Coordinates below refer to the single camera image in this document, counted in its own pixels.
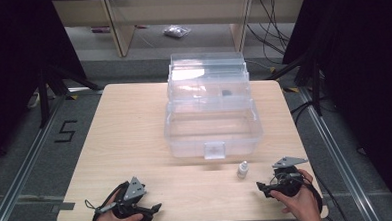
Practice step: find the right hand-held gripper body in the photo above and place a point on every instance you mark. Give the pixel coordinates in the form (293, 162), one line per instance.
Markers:
(288, 180)

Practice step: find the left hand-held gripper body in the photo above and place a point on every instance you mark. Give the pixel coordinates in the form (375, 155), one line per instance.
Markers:
(134, 190)

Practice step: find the small white dropper bottle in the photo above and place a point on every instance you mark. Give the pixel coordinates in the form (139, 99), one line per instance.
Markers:
(242, 171)

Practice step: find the clear plastic storage box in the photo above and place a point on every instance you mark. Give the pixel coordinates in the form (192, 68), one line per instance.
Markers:
(212, 119)

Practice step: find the person's right hand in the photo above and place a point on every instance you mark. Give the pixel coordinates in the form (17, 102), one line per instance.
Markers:
(300, 206)

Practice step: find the black metal stand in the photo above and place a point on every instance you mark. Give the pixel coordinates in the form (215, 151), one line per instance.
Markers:
(46, 93)
(311, 78)

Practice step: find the clear plastic bag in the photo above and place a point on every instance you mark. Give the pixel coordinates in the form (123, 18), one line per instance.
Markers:
(176, 31)

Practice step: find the light wooden shelf unit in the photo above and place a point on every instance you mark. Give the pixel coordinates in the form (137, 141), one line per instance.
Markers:
(179, 11)

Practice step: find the silver floor rail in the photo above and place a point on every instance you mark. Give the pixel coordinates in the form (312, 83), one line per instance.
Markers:
(336, 151)
(23, 168)

